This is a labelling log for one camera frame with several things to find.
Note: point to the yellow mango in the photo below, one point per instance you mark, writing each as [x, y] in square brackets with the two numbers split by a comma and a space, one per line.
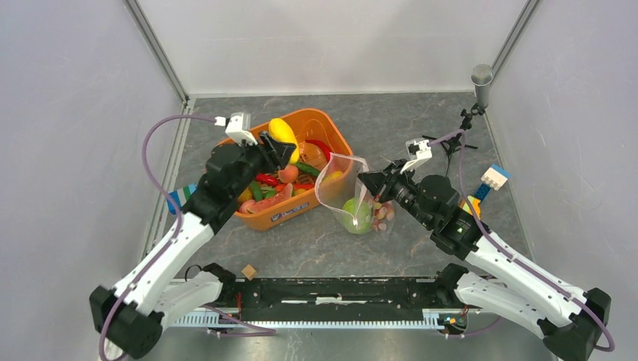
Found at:
[281, 131]

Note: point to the green cucumber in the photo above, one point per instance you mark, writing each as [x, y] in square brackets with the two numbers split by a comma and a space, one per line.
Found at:
[307, 169]

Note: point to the blue green white block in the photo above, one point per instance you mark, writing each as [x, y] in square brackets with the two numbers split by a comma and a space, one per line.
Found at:
[180, 197]

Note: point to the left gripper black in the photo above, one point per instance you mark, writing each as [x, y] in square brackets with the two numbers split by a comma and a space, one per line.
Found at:
[279, 153]

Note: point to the white blue toy block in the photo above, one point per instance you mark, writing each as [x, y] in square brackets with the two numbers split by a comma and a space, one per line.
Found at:
[495, 177]

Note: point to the peach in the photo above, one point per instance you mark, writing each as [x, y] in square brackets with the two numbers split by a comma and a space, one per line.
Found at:
[289, 174]

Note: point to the long red chili pepper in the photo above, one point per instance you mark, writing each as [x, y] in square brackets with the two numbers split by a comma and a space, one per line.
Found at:
[268, 180]

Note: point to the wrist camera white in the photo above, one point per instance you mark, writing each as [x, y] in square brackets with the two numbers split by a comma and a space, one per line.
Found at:
[419, 151]
[237, 127]

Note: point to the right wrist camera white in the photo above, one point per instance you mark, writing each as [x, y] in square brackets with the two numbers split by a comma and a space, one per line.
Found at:
[419, 151]

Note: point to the clear zip top bag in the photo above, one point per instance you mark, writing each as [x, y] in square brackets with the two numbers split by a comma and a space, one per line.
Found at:
[338, 183]

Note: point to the red cherry bunch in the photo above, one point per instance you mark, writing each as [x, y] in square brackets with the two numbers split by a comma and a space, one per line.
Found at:
[383, 216]

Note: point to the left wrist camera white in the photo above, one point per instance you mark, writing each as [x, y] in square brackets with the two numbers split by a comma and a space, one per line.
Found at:
[237, 127]

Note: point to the small wooden cube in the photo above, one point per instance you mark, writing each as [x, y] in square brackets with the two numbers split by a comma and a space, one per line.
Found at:
[249, 272]

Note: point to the orange plastic tub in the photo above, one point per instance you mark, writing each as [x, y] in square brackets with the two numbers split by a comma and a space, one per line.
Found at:
[307, 123]

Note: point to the green round fruit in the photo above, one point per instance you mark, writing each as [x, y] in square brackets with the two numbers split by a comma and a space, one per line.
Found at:
[360, 219]

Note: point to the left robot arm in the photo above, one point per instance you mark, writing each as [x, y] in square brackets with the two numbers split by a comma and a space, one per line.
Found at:
[136, 311]

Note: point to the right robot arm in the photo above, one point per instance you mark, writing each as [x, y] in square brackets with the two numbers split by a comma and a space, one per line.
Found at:
[570, 321]

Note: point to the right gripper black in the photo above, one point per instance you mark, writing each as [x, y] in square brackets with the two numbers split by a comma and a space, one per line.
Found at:
[391, 174]

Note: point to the orange yellow toy block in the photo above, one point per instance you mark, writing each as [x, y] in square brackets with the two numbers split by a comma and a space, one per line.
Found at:
[474, 201]

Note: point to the watermelon slice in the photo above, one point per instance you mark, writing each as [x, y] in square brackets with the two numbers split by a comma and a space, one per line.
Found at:
[255, 207]

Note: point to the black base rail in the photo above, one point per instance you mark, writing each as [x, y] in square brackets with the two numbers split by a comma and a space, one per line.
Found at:
[335, 299]

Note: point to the microphone on tripod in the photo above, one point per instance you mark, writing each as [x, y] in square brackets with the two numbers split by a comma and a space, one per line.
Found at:
[481, 77]

